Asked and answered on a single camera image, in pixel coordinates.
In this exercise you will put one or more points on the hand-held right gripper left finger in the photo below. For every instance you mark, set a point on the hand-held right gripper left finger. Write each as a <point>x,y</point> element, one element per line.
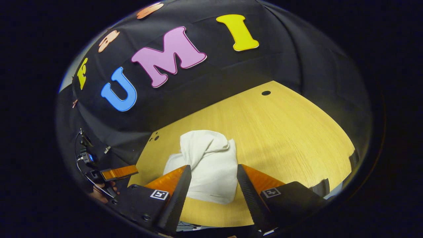
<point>176,201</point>

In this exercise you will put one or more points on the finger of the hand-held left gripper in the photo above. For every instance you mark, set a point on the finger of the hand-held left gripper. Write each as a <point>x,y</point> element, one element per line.
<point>120,172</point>

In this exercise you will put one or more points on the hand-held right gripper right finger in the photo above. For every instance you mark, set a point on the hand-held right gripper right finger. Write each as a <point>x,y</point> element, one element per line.
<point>252,201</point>

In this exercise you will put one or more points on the white jeans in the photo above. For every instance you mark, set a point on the white jeans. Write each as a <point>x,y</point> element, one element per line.
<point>208,165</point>

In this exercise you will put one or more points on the white backdrop clip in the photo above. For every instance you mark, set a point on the white backdrop clip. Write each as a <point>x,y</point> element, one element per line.
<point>107,149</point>

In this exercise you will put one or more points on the copper backdrop clip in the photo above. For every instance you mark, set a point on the copper backdrop clip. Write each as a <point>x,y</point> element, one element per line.
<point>75,103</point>

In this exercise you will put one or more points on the black table edge clamp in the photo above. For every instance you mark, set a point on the black table edge clamp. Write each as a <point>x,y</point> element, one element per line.
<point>320,187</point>
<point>353,159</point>

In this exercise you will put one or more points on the black backdrop cloth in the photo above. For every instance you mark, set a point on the black backdrop cloth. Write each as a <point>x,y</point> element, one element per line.
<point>281,56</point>

